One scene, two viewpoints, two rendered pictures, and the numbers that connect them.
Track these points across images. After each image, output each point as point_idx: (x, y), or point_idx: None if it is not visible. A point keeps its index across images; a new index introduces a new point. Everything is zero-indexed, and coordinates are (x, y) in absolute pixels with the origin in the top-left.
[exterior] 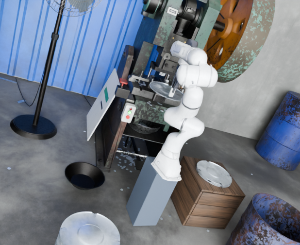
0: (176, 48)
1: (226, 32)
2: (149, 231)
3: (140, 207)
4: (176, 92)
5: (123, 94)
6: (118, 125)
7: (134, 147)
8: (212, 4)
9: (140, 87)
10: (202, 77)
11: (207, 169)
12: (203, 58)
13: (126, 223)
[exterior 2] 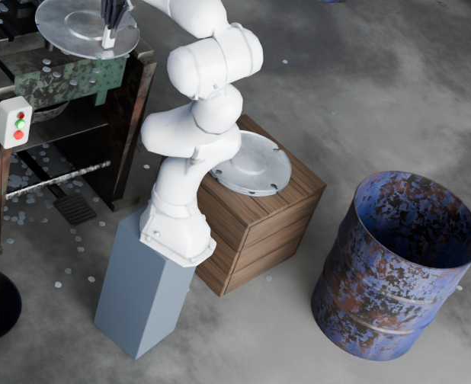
0: None
1: None
2: (169, 351)
3: (141, 326)
4: (105, 12)
5: None
6: None
7: (23, 154)
8: None
9: (0, 25)
10: (234, 69)
11: (232, 160)
12: (219, 19)
13: (120, 363)
